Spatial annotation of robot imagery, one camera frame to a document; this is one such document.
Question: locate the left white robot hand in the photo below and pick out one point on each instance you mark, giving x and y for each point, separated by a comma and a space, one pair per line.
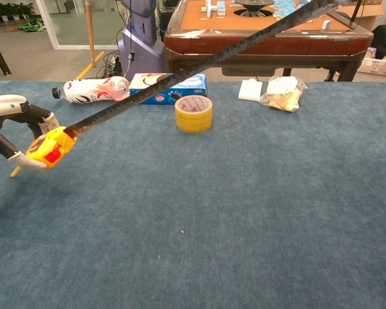
3, 106

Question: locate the yellow tape measure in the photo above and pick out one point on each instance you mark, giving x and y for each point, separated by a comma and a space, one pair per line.
51, 146

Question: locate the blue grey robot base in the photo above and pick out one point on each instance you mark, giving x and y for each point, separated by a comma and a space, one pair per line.
138, 45

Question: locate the yellow packing tape roll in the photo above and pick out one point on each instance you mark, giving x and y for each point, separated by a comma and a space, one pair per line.
193, 120

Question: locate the green cloth on floor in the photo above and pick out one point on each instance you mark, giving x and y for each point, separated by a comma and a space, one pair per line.
32, 25

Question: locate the plastic bottle with printed label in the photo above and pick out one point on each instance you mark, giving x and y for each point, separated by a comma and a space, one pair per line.
90, 91

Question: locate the row of green plants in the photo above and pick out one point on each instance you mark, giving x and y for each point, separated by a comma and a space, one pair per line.
9, 11

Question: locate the wooden pole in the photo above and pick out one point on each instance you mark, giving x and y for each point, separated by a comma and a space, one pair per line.
90, 32

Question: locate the blue cookie box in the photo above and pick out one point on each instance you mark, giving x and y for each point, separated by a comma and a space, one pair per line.
186, 90

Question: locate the stacked mahjong tiles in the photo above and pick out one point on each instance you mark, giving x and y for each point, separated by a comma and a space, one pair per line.
214, 8

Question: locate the small white flat box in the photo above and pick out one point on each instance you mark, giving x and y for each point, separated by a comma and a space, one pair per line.
250, 90

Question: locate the blue table cloth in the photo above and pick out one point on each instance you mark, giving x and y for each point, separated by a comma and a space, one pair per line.
228, 209

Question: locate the clear bag of snacks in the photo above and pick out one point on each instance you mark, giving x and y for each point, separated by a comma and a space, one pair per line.
283, 96

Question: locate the brown mahjong table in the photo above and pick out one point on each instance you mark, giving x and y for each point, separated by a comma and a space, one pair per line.
296, 46

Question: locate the pile of mahjong tiles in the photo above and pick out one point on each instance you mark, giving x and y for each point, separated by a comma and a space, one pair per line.
284, 4

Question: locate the blue white mahjong tile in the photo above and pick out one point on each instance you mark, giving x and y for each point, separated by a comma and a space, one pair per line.
325, 24

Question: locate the black tripod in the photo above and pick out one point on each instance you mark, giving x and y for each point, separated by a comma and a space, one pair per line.
356, 14

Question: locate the white plastic basket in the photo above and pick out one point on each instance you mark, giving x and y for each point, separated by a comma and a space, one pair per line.
378, 66

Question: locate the cardboard box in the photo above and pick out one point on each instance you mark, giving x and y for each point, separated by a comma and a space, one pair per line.
370, 13

